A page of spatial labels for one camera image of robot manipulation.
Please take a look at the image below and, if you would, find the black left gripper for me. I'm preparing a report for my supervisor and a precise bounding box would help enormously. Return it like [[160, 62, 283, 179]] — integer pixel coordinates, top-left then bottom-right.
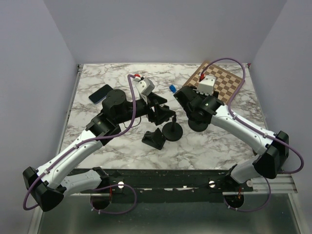
[[116, 91, 176, 126]]

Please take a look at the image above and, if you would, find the black round-base phone stand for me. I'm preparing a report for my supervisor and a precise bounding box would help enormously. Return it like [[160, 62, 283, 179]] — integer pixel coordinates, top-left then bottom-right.
[[162, 115, 183, 142]]

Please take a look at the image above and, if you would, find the black ball-joint phone stand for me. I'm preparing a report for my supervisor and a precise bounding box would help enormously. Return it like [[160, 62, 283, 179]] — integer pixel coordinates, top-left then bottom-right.
[[188, 114, 211, 132]]

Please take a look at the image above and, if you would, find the dark blue phone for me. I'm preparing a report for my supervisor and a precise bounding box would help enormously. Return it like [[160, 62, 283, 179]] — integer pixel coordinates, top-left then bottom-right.
[[88, 84, 112, 104]]

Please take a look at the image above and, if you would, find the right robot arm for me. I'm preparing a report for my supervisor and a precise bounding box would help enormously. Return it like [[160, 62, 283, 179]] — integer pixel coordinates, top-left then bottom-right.
[[174, 86, 289, 191]]

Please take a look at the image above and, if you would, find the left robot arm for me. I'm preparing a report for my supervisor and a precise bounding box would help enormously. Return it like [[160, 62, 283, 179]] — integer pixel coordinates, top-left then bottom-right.
[[22, 89, 175, 212]]

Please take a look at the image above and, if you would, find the black folding phone holder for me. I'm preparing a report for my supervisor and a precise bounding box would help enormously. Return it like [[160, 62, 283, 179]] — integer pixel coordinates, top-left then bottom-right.
[[141, 128, 166, 150]]

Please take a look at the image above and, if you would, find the blue plastic piece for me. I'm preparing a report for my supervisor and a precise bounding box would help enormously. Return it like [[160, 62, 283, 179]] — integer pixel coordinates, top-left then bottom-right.
[[169, 85, 176, 93]]

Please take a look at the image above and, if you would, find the wooden chessboard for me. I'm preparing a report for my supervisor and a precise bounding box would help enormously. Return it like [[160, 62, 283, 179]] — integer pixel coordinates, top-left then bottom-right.
[[183, 61, 244, 104]]

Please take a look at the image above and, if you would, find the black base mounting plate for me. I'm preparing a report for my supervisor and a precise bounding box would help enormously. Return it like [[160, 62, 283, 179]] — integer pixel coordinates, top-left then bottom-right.
[[87, 168, 253, 203]]

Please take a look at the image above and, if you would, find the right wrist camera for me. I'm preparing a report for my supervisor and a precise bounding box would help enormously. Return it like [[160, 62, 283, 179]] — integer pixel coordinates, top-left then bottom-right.
[[196, 74, 216, 96]]

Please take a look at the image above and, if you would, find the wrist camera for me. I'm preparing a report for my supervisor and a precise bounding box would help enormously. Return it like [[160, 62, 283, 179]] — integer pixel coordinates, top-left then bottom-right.
[[133, 74, 155, 97], [196, 74, 216, 96]]

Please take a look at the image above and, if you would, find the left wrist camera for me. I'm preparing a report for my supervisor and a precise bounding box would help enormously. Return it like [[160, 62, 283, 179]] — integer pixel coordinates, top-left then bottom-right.
[[133, 74, 155, 97]]

